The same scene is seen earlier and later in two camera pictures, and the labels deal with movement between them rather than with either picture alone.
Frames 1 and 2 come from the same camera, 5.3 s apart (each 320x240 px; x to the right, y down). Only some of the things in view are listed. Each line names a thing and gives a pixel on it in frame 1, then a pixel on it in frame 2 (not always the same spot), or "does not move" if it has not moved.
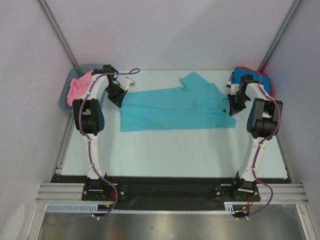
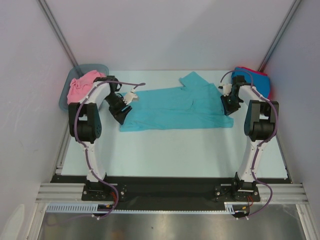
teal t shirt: x=199 y=104 does not move
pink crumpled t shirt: x=77 y=87 does not move
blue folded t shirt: x=239 y=73 does not move
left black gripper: x=118 y=100 → x=118 y=114
